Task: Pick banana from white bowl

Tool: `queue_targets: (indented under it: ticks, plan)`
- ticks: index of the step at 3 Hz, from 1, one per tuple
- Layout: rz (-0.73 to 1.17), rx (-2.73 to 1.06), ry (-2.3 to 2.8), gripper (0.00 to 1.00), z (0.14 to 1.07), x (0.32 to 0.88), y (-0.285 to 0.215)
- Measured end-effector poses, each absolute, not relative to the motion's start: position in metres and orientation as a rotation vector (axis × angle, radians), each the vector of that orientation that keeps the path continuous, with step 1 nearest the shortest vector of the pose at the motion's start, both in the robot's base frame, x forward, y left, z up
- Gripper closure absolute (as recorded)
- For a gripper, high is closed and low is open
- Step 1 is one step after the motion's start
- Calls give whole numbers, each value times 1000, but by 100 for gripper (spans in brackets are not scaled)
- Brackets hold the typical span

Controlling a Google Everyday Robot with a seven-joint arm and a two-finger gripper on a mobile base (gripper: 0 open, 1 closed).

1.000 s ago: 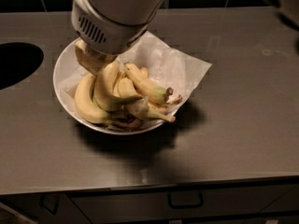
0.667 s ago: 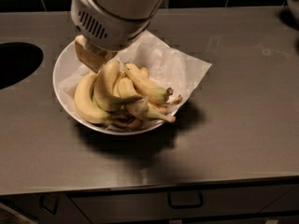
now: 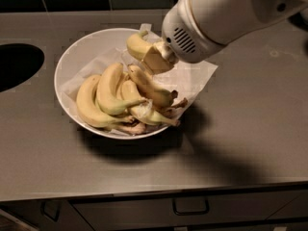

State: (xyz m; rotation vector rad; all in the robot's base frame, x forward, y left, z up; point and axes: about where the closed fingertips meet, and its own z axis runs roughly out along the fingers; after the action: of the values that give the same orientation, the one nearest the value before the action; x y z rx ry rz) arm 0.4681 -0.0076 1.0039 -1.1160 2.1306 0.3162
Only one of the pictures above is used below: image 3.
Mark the large yellow banana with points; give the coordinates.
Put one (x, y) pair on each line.
(137, 46)

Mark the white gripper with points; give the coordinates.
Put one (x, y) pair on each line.
(183, 33)

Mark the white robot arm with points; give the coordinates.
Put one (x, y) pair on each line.
(225, 21)

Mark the black drawer handle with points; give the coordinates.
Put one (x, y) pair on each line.
(190, 206)

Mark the black cabinet handle left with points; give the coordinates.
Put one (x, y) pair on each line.
(51, 209)

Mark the white bowl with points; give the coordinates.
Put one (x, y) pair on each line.
(89, 55)

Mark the white paper liner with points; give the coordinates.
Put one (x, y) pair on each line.
(188, 79)

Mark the yellow banana upper right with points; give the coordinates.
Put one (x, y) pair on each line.
(160, 96)

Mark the brown overripe banana bottom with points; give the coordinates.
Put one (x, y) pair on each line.
(130, 129)

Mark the yellow banana middle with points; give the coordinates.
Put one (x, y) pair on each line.
(106, 92)

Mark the grey cabinet door left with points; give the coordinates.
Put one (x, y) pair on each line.
(29, 211)

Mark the yellow banana bottom left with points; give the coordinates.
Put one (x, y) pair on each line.
(87, 110)

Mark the grey drawer front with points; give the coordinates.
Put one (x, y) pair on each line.
(224, 208)

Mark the yellow banana centre right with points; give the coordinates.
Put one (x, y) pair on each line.
(144, 112)

